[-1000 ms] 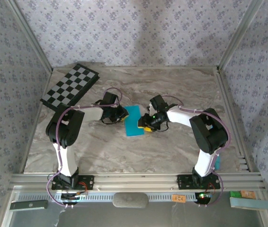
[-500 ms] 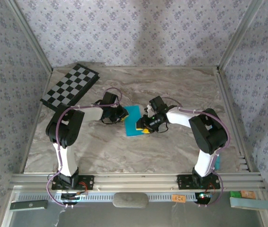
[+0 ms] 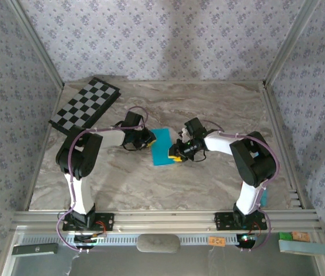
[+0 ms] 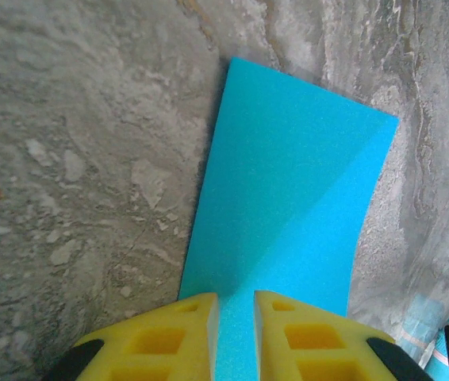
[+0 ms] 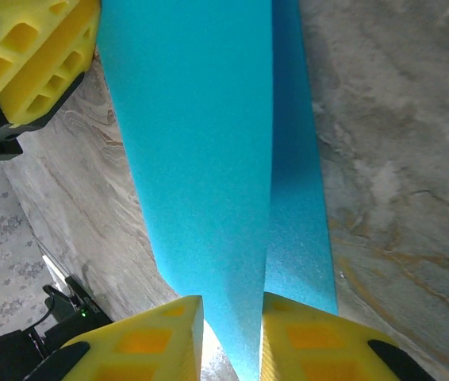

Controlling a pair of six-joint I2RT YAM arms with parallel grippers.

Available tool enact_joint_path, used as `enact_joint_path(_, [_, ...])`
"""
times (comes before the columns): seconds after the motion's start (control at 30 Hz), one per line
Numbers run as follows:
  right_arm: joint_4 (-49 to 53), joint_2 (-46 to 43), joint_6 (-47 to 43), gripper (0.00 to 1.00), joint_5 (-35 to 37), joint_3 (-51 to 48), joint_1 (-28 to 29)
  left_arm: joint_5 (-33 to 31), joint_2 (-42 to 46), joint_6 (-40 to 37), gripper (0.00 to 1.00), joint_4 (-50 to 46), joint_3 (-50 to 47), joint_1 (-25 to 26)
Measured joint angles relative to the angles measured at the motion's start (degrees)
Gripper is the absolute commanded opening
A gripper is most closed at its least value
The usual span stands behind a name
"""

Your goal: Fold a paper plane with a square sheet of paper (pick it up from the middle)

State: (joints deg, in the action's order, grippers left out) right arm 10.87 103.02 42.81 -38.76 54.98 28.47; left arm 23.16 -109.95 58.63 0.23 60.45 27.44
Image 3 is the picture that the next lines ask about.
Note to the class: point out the black grey folding chessboard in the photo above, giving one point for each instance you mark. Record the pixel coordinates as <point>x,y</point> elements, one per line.
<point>88,106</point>

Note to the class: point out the light blue tube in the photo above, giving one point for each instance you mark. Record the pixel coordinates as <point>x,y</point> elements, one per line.
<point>264,199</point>

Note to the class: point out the orange small card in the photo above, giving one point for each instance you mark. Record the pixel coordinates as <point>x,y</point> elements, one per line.
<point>301,236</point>

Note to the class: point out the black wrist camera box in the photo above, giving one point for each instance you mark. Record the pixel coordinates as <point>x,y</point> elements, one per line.
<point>195,126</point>
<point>132,119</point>

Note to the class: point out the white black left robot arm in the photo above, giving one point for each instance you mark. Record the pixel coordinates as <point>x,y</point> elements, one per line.
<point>79,195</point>

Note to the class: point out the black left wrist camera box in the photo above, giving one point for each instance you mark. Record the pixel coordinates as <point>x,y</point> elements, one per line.
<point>132,119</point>

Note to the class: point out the black flat device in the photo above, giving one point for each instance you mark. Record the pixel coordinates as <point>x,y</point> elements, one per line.
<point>34,249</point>

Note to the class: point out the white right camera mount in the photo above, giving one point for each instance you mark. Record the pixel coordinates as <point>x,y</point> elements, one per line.
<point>184,134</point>

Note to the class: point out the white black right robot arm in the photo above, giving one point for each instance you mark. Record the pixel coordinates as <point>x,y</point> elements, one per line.
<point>248,198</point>

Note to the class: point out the aluminium side rail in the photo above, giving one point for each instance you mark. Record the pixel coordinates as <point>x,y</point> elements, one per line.
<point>280,138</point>
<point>57,100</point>

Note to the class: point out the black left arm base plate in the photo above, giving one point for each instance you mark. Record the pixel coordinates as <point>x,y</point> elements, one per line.
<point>105,222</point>

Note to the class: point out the grey oval pad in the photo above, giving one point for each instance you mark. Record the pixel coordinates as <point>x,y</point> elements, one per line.
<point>158,243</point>

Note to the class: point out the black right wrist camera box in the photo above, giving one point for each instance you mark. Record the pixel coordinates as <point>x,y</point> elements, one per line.
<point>195,126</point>

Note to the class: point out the aluminium frame post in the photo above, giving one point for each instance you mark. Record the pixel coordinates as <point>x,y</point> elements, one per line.
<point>290,43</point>
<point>37,43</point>

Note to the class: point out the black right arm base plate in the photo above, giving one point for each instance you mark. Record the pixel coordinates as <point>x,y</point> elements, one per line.
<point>222,222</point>

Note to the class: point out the aluminium mounting rail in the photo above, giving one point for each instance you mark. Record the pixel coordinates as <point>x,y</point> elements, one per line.
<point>165,220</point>

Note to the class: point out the teal cloth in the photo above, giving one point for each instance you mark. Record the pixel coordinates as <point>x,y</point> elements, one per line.
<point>162,152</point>

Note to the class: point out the orange tag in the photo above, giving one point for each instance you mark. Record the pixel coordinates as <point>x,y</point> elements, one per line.
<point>217,241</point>

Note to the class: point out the green small card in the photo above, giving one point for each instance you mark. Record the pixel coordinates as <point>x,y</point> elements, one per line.
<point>285,236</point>

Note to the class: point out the light blue flat box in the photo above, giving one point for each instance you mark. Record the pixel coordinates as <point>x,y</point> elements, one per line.
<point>303,247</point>

